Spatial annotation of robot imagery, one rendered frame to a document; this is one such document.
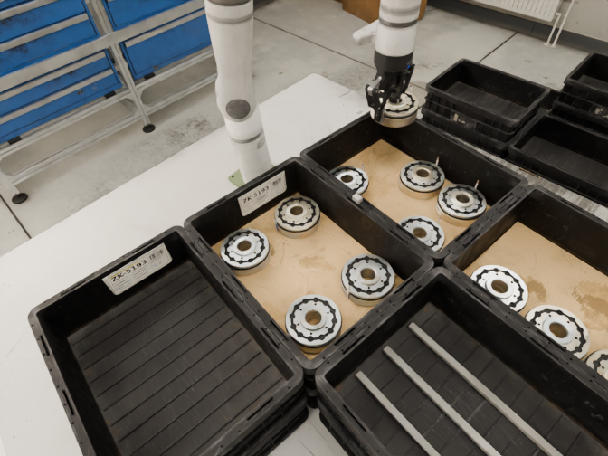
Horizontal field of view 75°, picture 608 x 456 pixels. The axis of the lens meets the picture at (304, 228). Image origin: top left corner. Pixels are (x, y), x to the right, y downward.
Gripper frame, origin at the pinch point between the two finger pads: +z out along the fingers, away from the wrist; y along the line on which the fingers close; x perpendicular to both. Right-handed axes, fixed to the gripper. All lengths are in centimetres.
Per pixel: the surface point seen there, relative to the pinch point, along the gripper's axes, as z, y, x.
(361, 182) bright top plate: 13.9, -9.4, -2.1
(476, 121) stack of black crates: 47, 75, 7
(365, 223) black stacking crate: 9.6, -21.3, -12.8
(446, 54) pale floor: 99, 207, 92
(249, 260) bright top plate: 14.4, -41.6, 0.3
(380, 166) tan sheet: 17.0, 0.8, 0.0
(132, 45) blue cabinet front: 50, 17, 184
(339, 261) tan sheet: 17.1, -27.6, -11.9
